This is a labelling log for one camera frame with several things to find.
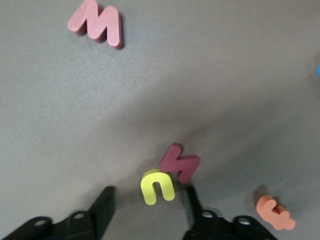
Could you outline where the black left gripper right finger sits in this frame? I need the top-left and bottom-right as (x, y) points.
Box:
(183, 186), (278, 240)

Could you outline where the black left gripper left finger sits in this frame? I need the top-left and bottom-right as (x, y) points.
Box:
(0, 185), (116, 240)

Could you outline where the yellow foam letter u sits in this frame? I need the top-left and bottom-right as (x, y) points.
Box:
(140, 168), (176, 206)

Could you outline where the dark red foam letter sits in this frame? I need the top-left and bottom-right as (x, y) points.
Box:
(159, 142), (201, 184)

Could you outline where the orange foam letter j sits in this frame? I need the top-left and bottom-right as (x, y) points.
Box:
(255, 194), (296, 231)

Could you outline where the pink foam letter w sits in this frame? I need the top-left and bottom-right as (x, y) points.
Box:
(67, 0), (123, 50)

